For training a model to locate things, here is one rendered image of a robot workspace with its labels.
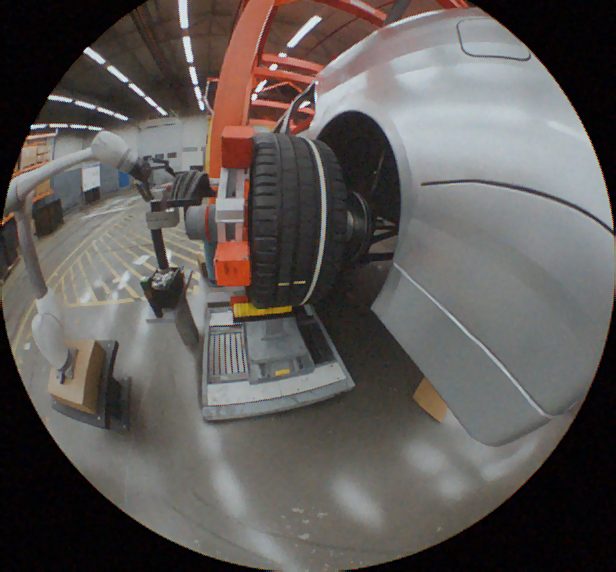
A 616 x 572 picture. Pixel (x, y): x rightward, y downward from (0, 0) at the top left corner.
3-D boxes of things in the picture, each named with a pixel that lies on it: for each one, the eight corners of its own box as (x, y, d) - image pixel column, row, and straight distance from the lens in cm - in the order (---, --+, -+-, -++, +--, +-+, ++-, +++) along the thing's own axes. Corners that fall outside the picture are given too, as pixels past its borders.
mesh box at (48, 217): (52, 233, 842) (47, 204, 835) (37, 239, 944) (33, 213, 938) (64, 223, 899) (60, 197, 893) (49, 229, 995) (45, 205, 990)
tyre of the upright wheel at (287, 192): (296, 312, 96) (382, 271, 37) (251, 317, 92) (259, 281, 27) (282, 209, 120) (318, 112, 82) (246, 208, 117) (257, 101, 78)
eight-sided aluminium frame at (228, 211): (249, 326, 63) (249, 136, 41) (229, 328, 63) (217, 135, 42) (243, 253, 107) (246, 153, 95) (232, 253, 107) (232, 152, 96)
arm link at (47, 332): (52, 373, 120) (25, 338, 111) (52, 346, 132) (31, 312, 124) (69, 363, 110) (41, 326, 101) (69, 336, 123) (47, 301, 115)
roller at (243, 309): (296, 313, 81) (298, 304, 77) (229, 320, 79) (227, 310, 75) (293, 304, 85) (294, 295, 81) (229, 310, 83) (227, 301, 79)
